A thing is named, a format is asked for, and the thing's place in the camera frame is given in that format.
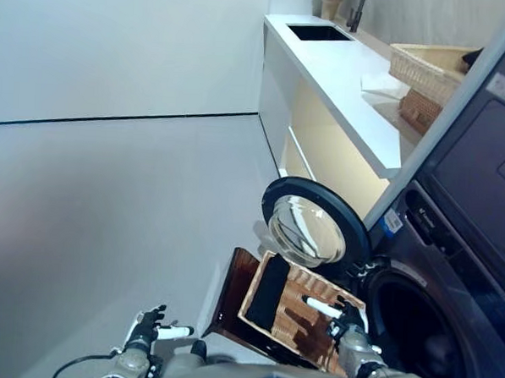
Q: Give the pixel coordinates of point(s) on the white appliance cabinet panel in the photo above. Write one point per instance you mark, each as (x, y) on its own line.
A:
(451, 110)

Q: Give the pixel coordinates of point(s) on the white kitchen counter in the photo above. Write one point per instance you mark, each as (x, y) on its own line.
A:
(326, 83)

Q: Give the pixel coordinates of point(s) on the blue sticker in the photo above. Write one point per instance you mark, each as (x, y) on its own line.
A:
(392, 223)

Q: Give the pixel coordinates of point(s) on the dark brown wooden stool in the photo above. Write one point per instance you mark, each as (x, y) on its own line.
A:
(234, 289)

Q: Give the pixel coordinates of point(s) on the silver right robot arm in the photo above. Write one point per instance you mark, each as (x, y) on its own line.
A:
(354, 347)

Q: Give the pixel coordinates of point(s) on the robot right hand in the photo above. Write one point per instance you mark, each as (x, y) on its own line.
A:
(351, 317)

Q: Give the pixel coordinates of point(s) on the dark cloth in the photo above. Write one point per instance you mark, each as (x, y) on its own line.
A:
(473, 58)

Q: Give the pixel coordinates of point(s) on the tan wicker laundry basket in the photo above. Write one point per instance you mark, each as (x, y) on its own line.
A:
(296, 322)

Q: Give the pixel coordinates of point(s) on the dark stacked dryer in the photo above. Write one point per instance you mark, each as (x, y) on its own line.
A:
(482, 167)

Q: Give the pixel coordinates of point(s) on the black cloth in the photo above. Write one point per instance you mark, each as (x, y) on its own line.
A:
(268, 291)

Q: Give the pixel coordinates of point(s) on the black rectangular sink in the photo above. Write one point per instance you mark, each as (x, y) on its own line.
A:
(320, 33)

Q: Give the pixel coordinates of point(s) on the potted plant in beige vase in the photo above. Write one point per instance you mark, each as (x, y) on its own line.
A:
(330, 4)

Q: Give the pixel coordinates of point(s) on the black baseboard strip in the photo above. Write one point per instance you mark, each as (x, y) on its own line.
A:
(112, 118)

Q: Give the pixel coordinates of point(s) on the round glass washing machine door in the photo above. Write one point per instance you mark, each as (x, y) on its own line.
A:
(305, 238)

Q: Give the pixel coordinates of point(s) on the dark front-load washing machine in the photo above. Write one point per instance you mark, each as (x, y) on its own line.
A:
(419, 325)

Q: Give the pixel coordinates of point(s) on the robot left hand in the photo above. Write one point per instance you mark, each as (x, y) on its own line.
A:
(143, 327)

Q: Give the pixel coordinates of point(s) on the small brown wicker basket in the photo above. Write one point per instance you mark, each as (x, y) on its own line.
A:
(422, 111)

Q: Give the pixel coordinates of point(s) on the white paper sheet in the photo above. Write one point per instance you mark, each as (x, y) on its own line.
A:
(385, 83)

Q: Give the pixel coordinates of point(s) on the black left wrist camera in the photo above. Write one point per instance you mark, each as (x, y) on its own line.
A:
(154, 372)

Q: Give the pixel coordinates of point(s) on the pale wicker basket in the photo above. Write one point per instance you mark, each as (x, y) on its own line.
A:
(420, 66)

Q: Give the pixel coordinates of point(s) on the dark metal faucet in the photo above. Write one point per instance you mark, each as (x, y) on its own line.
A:
(357, 12)

